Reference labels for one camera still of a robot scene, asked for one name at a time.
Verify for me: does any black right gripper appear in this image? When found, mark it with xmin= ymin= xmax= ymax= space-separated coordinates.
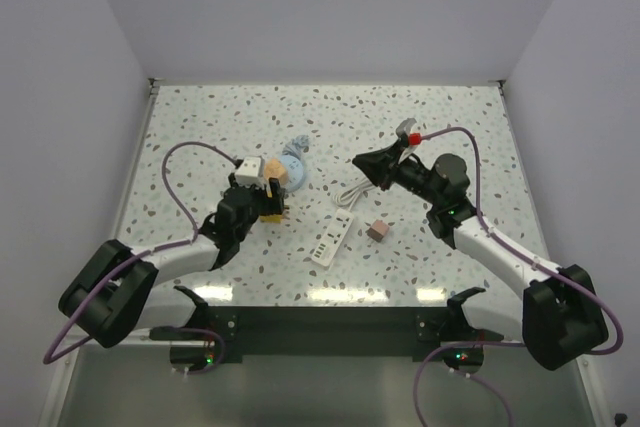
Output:
xmin=352 ymin=139 xmax=442 ymax=207

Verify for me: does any yellow cube socket adapter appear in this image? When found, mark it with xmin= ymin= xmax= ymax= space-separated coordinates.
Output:
xmin=258 ymin=179 xmax=285 ymax=223

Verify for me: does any beige cube socket adapter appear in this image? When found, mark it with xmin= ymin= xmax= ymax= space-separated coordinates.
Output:
xmin=263 ymin=158 xmax=289 ymax=186

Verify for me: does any light blue round power socket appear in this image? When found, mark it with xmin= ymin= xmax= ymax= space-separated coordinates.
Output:
xmin=277 ymin=154 xmax=306 ymax=193

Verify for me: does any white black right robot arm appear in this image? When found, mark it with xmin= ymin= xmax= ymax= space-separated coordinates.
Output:
xmin=352 ymin=143 xmax=609 ymax=370

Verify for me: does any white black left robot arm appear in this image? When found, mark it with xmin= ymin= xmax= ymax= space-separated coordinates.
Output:
xmin=58 ymin=176 xmax=285 ymax=348

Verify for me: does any pink cube socket adapter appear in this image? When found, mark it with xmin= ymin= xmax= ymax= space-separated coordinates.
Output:
xmin=366 ymin=220 xmax=390 ymax=242

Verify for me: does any white power strip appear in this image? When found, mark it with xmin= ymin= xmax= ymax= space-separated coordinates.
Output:
xmin=311 ymin=208 xmax=354 ymax=268

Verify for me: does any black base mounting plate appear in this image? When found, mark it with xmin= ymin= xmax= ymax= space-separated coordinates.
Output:
xmin=148 ymin=305 xmax=504 ymax=366

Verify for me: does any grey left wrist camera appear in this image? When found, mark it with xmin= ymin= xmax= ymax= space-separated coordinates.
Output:
xmin=234 ymin=156 xmax=264 ymax=187

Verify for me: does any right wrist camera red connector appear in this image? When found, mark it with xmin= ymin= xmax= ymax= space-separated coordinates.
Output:
xmin=396 ymin=118 xmax=422 ymax=155

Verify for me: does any light blue coiled cord plug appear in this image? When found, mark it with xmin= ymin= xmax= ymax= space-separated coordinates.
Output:
xmin=282 ymin=135 xmax=310 ymax=160

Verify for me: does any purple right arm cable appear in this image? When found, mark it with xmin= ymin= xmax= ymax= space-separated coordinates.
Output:
xmin=414 ymin=126 xmax=626 ymax=427

